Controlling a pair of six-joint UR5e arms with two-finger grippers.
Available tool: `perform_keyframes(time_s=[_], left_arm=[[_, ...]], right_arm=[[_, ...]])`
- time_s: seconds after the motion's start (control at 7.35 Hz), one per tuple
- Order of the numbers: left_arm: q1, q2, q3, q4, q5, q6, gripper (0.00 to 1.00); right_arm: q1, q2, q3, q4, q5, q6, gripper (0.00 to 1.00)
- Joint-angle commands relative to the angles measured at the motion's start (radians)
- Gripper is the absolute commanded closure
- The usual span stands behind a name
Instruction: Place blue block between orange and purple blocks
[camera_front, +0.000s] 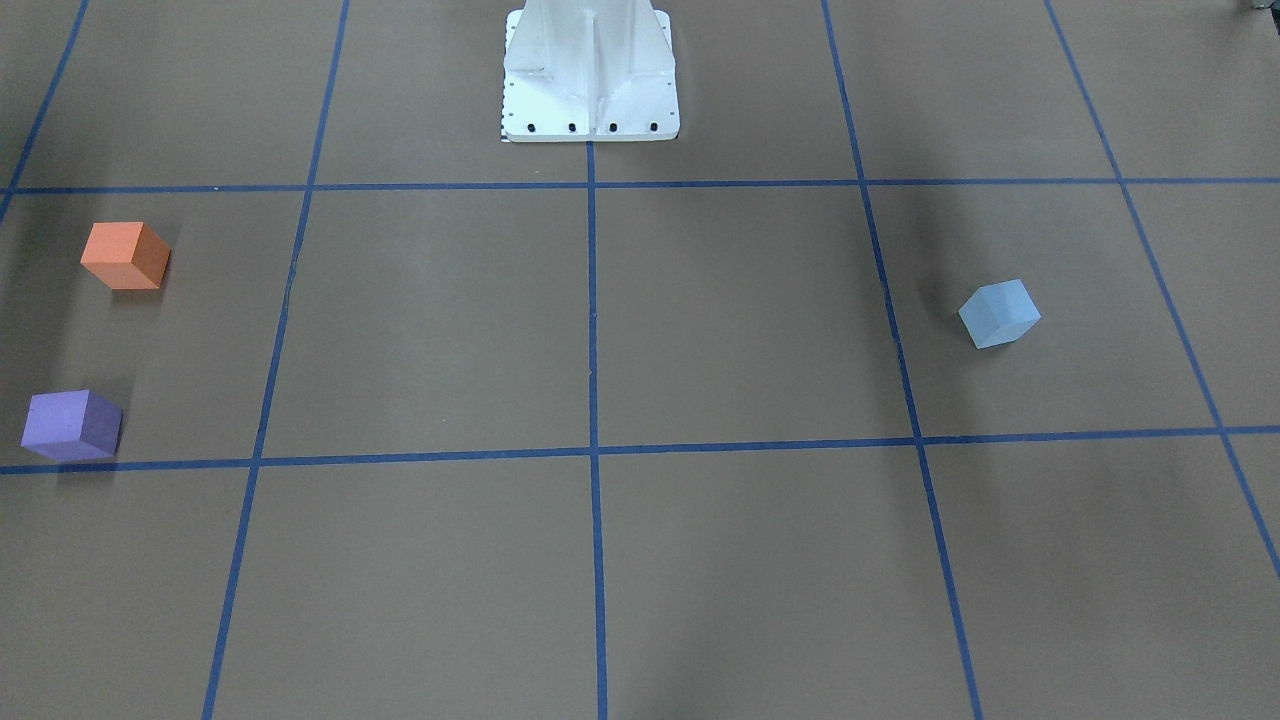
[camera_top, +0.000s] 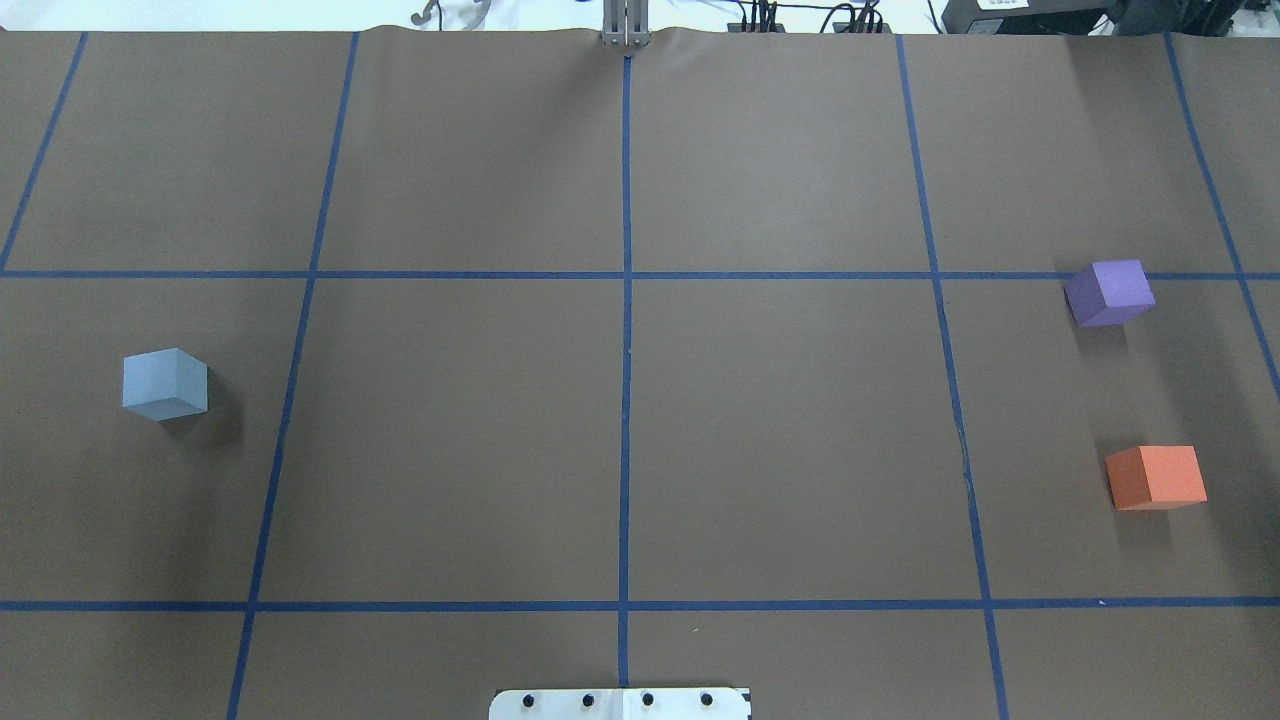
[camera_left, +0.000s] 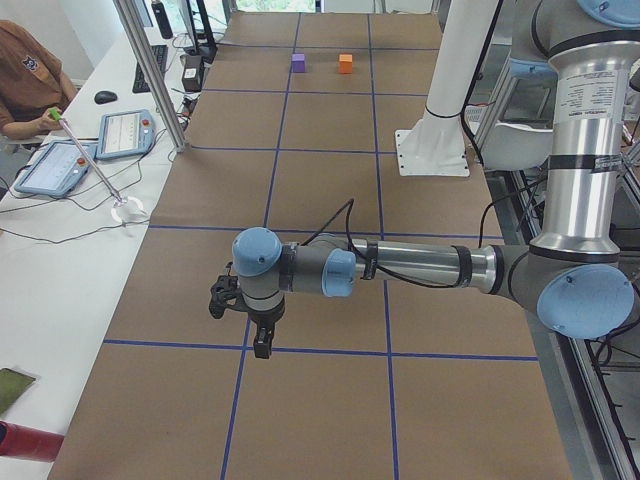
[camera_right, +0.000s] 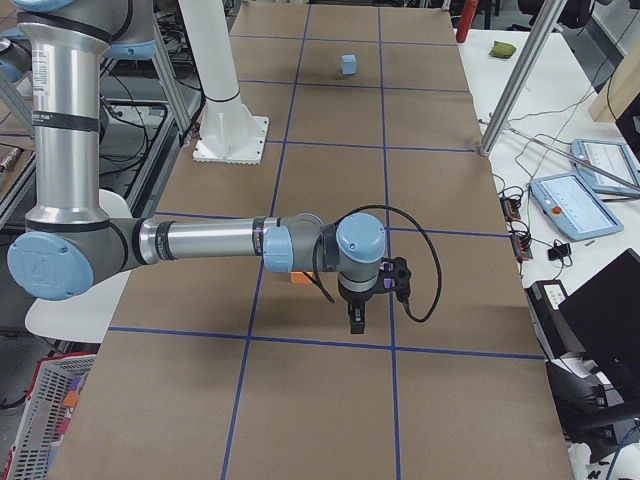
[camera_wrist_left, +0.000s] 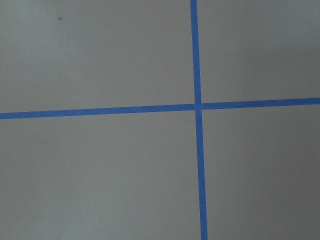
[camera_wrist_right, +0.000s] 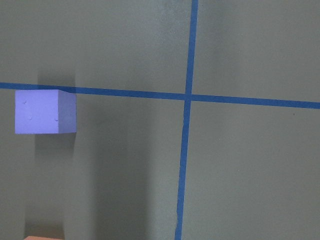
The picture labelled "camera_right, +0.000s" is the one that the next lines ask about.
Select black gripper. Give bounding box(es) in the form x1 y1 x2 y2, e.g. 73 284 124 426
339 284 373 334

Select light blue foam block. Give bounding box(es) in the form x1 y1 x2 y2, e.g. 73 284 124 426
340 54 358 76

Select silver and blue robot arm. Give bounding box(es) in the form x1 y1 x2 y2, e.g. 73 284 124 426
7 1 392 334

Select orange foam block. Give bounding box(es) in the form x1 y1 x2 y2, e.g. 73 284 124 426
290 272 315 285

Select orange circuit board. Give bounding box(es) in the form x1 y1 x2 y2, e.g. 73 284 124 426
499 194 533 263

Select near blue teach pendant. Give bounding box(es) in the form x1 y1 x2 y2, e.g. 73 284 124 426
530 173 624 241

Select blue teach pendant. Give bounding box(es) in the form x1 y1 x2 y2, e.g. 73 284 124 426
530 173 624 241
571 139 639 196

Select black monitor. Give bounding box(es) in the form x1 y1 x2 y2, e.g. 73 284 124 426
560 248 639 400

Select metal grabber stick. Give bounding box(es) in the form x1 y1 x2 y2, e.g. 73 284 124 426
506 126 639 198

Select green bean bag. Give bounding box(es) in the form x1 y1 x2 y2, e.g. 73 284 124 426
489 41 517 59

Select far blue teach pendant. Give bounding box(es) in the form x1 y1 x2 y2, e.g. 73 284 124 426
571 139 639 196

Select white plastic basket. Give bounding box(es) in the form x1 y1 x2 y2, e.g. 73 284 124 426
2 353 96 479

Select red cylinder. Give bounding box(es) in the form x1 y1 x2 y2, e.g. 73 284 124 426
456 0 479 43

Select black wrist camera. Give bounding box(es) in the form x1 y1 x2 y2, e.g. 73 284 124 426
376 257 411 303

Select black camera cable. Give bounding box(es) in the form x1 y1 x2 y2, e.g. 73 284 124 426
311 205 443 322

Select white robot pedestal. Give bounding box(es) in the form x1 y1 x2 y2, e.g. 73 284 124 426
179 0 269 165

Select aluminium frame post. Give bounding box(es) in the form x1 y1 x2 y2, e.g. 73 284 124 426
479 0 567 157

